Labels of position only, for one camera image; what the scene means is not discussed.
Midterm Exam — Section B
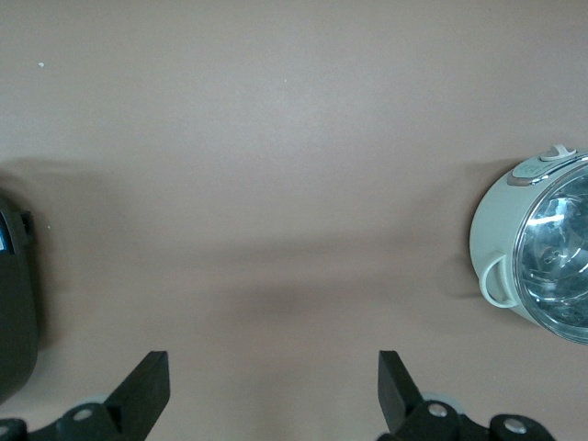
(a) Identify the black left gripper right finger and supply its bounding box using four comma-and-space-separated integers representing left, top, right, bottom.
378, 349, 560, 441

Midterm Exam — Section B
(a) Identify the cream electric cooking pot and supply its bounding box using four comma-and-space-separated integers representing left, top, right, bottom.
468, 144, 588, 339

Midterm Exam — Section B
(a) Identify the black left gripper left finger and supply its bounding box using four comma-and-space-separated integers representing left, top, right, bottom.
0, 350, 172, 441

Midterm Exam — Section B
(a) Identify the black rounded device housing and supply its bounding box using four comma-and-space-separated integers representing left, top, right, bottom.
0, 186, 45, 406

